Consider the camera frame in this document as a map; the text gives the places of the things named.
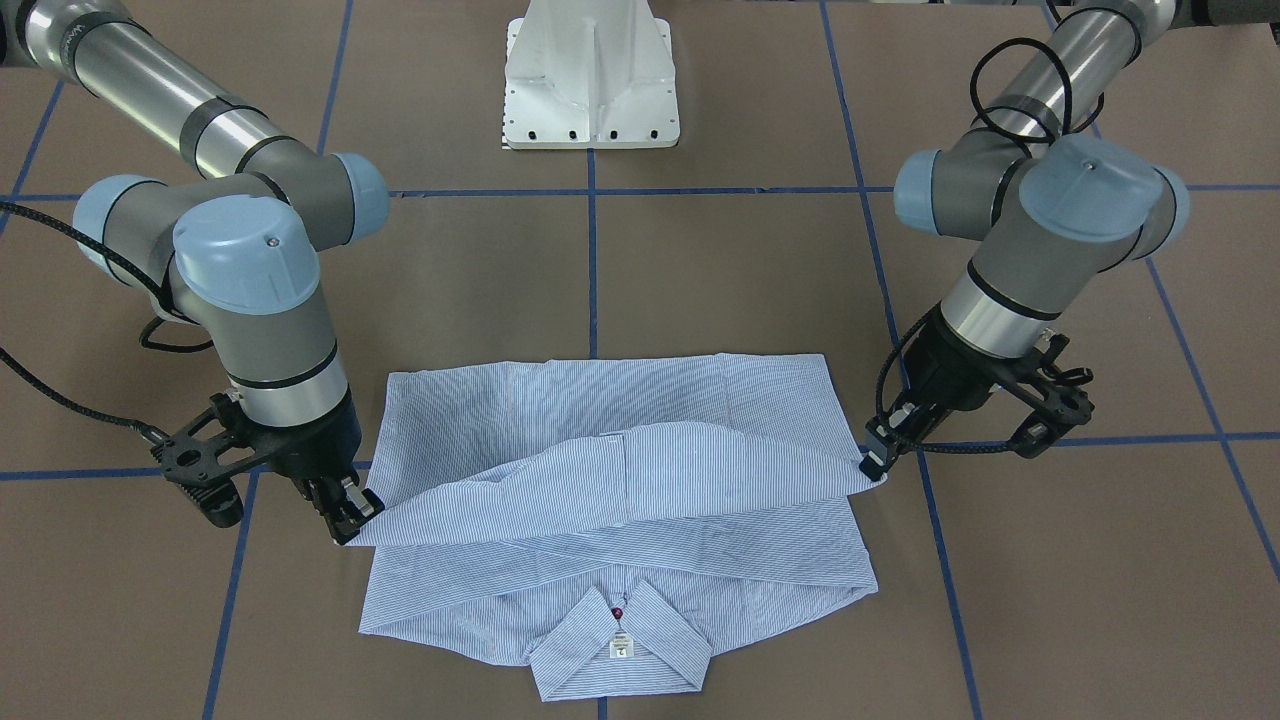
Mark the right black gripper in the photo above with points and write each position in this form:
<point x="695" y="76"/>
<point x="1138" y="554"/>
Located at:
<point x="312" y="447"/>

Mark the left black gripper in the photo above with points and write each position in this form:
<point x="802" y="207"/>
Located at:
<point x="952" y="377"/>

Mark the light blue striped shirt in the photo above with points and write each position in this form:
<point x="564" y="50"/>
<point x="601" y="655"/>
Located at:
<point x="613" y="525"/>

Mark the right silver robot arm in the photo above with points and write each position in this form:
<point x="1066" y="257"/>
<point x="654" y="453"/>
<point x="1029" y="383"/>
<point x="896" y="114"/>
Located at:
<point x="234" y="254"/>

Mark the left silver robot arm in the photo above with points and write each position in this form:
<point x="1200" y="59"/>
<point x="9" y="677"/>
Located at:
<point x="1050" y="207"/>

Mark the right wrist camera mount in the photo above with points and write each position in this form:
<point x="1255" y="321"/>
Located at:
<point x="204" y="456"/>

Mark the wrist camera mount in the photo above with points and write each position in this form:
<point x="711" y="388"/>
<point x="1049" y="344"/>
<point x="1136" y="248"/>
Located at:
<point x="1056" y="397"/>
<point x="204" y="456"/>

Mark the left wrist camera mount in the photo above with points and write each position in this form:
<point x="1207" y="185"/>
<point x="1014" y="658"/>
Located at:
<point x="1056" y="397"/>

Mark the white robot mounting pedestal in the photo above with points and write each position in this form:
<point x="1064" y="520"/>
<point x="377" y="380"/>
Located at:
<point x="596" y="75"/>

